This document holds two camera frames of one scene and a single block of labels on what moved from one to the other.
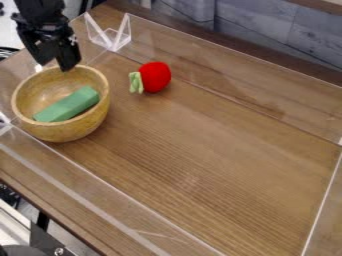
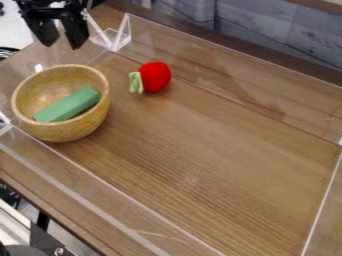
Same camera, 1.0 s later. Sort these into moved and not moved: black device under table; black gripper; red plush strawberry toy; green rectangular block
Moved: black gripper
Not moved: green rectangular block; black device under table; red plush strawberry toy
